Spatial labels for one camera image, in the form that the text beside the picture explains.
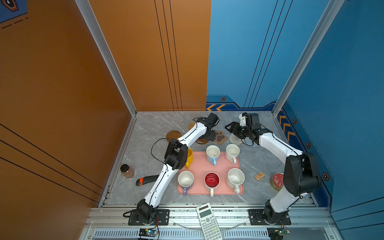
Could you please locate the aluminium frame post right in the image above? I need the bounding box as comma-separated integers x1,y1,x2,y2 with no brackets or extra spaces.
272,0,345,117

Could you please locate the white mug back right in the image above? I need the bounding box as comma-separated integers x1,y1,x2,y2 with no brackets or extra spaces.
225,144,240,164

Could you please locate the yellow mug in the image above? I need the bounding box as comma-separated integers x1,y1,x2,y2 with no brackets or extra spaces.
186,148,194,169

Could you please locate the right circuit board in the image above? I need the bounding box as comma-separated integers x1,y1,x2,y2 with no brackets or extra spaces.
267,228,291,240

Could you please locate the rattan woven round coaster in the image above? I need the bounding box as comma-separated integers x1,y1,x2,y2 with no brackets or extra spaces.
188,122,196,130

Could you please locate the cork paw print coaster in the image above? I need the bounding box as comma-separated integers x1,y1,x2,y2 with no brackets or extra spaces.
214,131,228,145

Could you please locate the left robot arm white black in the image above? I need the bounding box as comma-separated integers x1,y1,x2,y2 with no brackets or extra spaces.
136,113,220,224

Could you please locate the white mug blue handle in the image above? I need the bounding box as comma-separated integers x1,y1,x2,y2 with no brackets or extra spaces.
206,145,221,166

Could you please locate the white mug front right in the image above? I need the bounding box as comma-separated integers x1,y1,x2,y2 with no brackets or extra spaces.
226,168,245,195

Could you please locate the orange black utility knife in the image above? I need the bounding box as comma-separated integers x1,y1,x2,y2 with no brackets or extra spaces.
136,175,159,186

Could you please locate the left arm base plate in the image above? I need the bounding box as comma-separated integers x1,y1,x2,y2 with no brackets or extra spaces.
128,209,170,226

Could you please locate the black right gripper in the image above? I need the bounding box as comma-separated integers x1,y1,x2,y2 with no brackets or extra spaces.
224,121,252,139

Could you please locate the aluminium front rail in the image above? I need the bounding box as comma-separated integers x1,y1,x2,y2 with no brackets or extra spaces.
80,204,343,240

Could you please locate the plain brown wooden coaster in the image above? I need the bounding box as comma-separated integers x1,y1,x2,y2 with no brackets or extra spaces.
166,130,182,142

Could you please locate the white mug purple handle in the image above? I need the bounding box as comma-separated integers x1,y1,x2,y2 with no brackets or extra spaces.
178,171,195,196

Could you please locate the brown spice jar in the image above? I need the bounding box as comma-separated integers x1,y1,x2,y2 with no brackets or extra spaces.
120,164,135,178

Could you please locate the aluminium frame post left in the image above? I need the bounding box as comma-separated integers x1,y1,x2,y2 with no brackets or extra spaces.
74,0,138,116

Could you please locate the glossy brown wooden coaster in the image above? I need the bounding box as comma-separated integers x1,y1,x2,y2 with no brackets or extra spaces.
196,138,209,145

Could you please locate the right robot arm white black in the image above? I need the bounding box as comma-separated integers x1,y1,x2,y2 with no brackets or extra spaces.
225,113,322,225

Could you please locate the multicolour woven round coaster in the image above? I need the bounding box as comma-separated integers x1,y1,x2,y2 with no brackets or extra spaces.
229,133,243,146

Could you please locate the red round tin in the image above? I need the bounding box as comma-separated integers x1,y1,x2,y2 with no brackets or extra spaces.
270,173,284,191

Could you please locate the pink tray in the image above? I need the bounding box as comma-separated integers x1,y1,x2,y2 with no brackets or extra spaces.
179,152,241,196

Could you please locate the aluminium frame post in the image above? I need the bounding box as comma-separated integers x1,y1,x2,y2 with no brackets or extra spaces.
272,0,345,117
74,0,138,116

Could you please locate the left circuit board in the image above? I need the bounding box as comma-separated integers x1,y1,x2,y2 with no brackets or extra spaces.
138,229,159,240

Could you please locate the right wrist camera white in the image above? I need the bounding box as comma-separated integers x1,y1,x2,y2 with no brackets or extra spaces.
239,112,248,127

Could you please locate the white mug red inside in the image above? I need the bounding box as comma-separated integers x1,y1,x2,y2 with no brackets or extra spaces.
204,172,220,197

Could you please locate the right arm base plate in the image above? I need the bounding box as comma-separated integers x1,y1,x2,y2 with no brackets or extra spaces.
248,209,292,226

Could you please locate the white calculator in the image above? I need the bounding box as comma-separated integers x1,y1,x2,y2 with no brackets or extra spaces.
196,203,223,240

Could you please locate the small wooden block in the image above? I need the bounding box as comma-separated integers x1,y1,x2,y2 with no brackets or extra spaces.
255,172,265,181

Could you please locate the circuit board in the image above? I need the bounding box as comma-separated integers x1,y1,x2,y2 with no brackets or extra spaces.
138,229,159,240
267,228,291,240

